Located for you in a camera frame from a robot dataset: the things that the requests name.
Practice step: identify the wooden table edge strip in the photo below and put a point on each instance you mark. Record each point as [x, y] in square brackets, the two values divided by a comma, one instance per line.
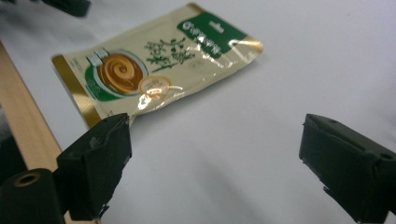
[25, 121]

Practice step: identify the beige green snack packet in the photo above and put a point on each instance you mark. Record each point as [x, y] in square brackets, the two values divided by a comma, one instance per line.
[162, 65]

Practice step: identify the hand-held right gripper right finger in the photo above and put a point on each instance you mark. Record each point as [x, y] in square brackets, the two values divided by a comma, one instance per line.
[348, 165]

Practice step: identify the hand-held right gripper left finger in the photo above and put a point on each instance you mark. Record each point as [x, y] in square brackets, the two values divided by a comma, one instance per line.
[93, 168]

